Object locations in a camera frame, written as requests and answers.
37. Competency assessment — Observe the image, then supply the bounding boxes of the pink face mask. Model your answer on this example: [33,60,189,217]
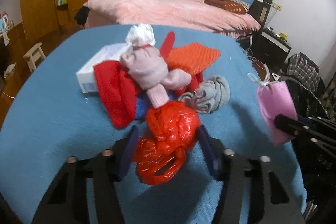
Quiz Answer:
[247,63,299,147]

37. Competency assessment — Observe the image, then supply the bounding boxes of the red sock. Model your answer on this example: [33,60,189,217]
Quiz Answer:
[159,32,205,96]
[96,62,142,129]

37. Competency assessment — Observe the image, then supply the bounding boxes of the red plastic bag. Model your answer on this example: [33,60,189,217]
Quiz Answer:
[133,101,201,185]

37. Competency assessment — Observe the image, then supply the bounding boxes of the orange bubble wrap sheet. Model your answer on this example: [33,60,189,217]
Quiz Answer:
[166,42,221,76]

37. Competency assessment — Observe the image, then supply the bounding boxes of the white medicine box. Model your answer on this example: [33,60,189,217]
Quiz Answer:
[76,42,132,93]

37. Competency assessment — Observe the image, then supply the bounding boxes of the black trash bin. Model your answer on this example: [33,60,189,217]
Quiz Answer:
[280,77,335,223]

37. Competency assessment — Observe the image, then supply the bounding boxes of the plaid shirt on chair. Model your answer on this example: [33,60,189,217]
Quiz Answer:
[286,52,325,97]

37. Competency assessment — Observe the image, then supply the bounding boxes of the blue table cloth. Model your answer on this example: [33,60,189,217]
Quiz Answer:
[1,26,307,223]

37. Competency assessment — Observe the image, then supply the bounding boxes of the black nightstand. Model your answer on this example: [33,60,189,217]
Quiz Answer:
[252,28,291,72]

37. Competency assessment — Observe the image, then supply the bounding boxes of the grey sock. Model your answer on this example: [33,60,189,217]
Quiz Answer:
[178,76,231,114]

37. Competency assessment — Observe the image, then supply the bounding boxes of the yellow plush toy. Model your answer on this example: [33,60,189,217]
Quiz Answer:
[279,32,288,41]

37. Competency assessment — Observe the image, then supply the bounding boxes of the blue plastic glove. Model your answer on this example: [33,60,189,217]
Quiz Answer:
[135,92,153,119]

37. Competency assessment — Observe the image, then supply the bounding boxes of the brown dotted cushion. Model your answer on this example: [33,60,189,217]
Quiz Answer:
[204,0,247,15]

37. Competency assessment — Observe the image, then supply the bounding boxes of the pink sock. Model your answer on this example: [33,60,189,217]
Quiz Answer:
[120,45,192,109]

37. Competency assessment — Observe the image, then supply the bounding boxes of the pink bed blanket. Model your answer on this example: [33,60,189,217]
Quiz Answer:
[84,0,261,39]

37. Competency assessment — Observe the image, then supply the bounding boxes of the crumpled white tissue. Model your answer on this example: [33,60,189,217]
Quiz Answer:
[125,23,156,47]

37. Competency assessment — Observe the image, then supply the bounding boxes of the black cloth on bed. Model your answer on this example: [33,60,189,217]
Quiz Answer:
[74,6,90,26]

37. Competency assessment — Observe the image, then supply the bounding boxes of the white power cable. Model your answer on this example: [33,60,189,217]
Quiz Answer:
[244,35,268,75]

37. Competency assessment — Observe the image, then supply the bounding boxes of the wall socket plate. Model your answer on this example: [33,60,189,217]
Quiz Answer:
[271,2,282,11]

